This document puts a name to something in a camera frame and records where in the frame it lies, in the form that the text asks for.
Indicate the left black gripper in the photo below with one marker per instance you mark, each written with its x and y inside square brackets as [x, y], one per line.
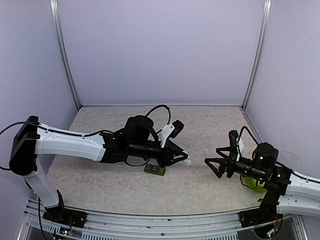
[171, 150]

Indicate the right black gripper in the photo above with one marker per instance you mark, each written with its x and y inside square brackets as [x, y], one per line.
[232, 159]

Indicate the small white pill bottle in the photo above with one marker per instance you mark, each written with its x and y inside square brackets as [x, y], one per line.
[187, 161]

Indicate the green weekly pill organizer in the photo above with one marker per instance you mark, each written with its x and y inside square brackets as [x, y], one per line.
[154, 169]

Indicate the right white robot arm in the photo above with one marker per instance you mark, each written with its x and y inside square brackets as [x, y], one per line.
[287, 192]

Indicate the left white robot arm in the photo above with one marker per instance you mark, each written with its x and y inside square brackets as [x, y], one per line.
[136, 139]

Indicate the green bowl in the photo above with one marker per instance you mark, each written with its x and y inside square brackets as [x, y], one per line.
[251, 182]

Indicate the green plate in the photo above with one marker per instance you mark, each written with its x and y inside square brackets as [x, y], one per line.
[257, 189]

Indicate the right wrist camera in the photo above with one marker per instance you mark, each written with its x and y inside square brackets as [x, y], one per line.
[236, 145]

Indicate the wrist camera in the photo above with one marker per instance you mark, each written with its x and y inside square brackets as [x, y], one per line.
[170, 130]
[236, 145]

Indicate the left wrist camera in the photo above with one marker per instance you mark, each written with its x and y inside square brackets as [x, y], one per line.
[170, 130]

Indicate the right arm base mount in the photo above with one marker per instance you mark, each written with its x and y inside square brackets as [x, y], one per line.
[266, 212]

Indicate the aluminium front rail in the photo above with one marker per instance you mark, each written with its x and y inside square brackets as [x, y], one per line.
[114, 226]

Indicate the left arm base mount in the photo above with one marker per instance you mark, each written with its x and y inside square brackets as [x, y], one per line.
[62, 215]

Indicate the right aluminium corner post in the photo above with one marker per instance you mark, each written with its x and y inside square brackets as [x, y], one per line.
[258, 53]

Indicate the aluminium corner post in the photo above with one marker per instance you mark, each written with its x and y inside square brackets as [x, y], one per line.
[258, 53]
[54, 5]

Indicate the left aluminium corner post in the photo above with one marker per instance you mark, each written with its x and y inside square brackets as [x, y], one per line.
[54, 5]

